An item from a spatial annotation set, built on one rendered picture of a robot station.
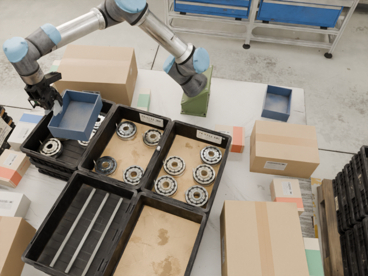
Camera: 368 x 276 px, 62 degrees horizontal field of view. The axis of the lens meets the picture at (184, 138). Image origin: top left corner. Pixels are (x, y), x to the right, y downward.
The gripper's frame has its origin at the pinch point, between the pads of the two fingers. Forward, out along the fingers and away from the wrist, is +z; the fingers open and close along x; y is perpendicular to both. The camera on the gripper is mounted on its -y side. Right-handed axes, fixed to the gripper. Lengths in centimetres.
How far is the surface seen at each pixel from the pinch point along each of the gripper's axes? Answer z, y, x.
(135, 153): 30.7, -2.2, 26.6
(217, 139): 27, -13, 65
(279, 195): 41, 4, 96
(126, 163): 30.5, 4.2, 24.1
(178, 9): 77, -196, 7
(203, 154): 30, -6, 59
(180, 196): 33, 16, 52
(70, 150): 28.5, 2.1, -4.8
